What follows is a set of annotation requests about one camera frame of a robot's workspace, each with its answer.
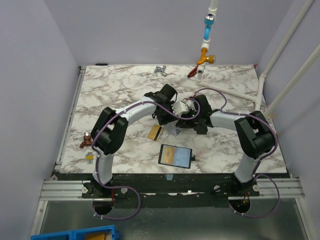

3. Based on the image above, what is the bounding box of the silver grey credit card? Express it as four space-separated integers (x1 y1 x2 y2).
164 125 181 137

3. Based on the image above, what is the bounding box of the black leather card holder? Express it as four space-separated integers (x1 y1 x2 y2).
158 144 195 169

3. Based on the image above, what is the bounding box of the gold credit card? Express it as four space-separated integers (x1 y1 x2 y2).
147 124 164 141
160 145 175 165

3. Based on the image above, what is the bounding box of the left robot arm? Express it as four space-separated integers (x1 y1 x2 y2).
90 84 178 198

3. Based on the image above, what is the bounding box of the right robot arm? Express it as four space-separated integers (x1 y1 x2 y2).
172 94 278 196

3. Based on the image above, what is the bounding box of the silver metal clamp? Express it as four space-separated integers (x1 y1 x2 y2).
154 65 167 77

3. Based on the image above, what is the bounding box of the orange pipe valve fitting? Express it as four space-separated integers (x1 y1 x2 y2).
196 47 216 66

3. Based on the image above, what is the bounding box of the yellow hex key set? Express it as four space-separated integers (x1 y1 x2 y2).
85 152 94 165

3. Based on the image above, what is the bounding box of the blue plastic bin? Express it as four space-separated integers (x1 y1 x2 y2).
30 225 120 240

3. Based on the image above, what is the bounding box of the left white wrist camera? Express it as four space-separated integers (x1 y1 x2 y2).
172 100 191 117

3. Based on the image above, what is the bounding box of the red handled tool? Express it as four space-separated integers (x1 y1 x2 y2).
187 66 198 78

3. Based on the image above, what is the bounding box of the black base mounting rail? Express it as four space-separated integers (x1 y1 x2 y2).
82 173 259 208

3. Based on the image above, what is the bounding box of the white PVC pipe frame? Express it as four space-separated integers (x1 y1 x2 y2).
196 0 320 121

